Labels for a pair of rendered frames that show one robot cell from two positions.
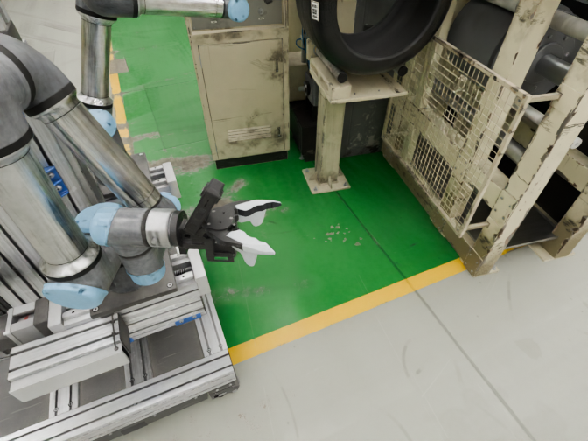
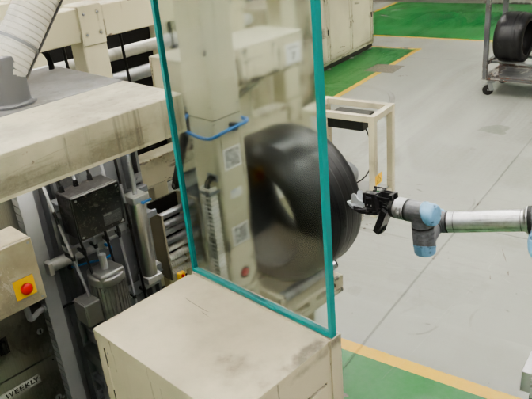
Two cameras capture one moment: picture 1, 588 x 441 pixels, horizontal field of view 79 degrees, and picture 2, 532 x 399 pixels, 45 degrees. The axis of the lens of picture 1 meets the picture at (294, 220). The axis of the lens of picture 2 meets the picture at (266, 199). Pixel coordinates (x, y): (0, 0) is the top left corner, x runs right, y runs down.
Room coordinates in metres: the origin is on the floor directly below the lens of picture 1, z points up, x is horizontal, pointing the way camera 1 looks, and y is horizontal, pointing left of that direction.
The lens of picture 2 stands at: (2.85, 1.66, 2.30)
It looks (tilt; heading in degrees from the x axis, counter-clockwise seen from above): 25 degrees down; 240
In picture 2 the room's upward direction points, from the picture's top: 5 degrees counter-clockwise
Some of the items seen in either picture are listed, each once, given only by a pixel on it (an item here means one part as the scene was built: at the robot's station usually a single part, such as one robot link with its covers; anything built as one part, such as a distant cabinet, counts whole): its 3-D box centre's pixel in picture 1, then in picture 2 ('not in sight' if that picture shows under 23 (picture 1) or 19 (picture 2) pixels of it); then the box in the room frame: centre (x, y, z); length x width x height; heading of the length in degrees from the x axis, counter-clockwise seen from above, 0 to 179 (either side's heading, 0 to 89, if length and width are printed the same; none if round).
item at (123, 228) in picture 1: (126, 227); not in sight; (0.48, 0.33, 1.04); 0.11 x 0.08 x 0.09; 88
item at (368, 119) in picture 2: not in sight; (349, 155); (-0.05, -2.07, 0.40); 0.60 x 0.35 x 0.80; 113
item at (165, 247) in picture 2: not in sight; (174, 234); (2.01, -0.62, 1.05); 0.20 x 0.15 x 0.30; 14
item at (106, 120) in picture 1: (100, 133); not in sight; (1.08, 0.67, 0.88); 0.13 x 0.12 x 0.14; 31
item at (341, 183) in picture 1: (325, 177); not in sight; (1.94, -0.22, 0.02); 0.27 x 0.27 x 0.04; 14
